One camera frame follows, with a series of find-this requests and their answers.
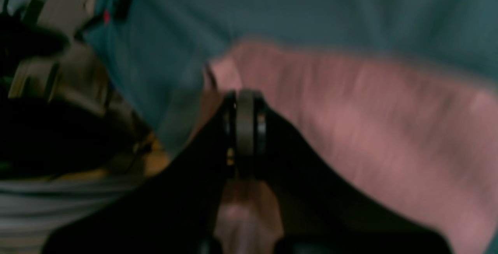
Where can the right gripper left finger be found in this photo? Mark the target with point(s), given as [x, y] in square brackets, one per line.
[174, 212]

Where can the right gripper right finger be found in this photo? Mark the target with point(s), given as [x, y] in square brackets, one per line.
[321, 213]

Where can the pink T-shirt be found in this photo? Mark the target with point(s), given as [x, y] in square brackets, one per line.
[418, 137]

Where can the blue table cloth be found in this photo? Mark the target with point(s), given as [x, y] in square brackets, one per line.
[154, 50]

